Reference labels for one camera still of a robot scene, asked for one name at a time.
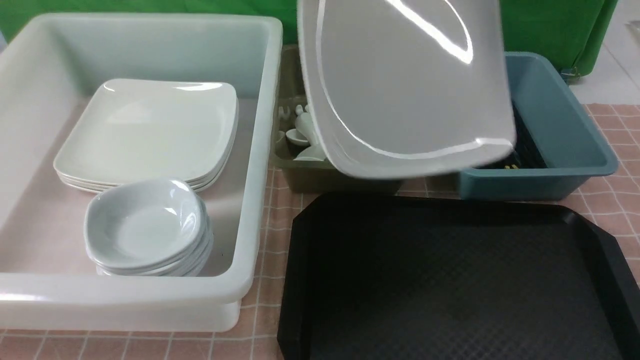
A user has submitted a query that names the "large white square plate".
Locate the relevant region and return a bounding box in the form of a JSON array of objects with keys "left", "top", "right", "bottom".
[{"left": 297, "top": 0, "right": 517, "bottom": 180}]

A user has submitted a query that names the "olive green plastic bin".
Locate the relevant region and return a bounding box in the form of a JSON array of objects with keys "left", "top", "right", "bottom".
[{"left": 269, "top": 44, "right": 403, "bottom": 194}]

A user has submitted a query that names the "pile of white spoons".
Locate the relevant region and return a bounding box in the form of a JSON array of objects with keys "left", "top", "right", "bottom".
[{"left": 272, "top": 104, "right": 327, "bottom": 162}]

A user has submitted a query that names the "black serving tray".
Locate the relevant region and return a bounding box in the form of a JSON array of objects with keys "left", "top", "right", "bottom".
[{"left": 277, "top": 193, "right": 640, "bottom": 360}]

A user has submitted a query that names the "stack of white square plates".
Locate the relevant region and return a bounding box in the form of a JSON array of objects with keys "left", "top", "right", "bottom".
[{"left": 53, "top": 79, "right": 239, "bottom": 193}]

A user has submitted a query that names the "stack of white bowls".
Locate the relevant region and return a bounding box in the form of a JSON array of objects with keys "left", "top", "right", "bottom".
[{"left": 83, "top": 178, "right": 214, "bottom": 277}]

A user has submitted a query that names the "pile of black chopsticks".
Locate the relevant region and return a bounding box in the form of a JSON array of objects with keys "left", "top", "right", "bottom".
[{"left": 483, "top": 101, "right": 547, "bottom": 170}]

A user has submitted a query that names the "blue plastic bin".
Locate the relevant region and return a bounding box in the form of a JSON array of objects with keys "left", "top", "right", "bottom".
[{"left": 457, "top": 52, "right": 618, "bottom": 201}]

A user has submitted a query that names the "large white plastic tub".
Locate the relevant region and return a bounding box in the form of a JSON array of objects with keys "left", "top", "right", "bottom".
[{"left": 1, "top": 13, "right": 282, "bottom": 332}]

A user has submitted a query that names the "pink checkered tablecloth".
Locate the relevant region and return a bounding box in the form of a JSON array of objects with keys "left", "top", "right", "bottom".
[{"left": 1, "top": 104, "right": 640, "bottom": 360}]

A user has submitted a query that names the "green backdrop cloth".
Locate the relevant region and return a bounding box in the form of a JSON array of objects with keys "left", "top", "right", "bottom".
[{"left": 0, "top": 0, "right": 617, "bottom": 76}]

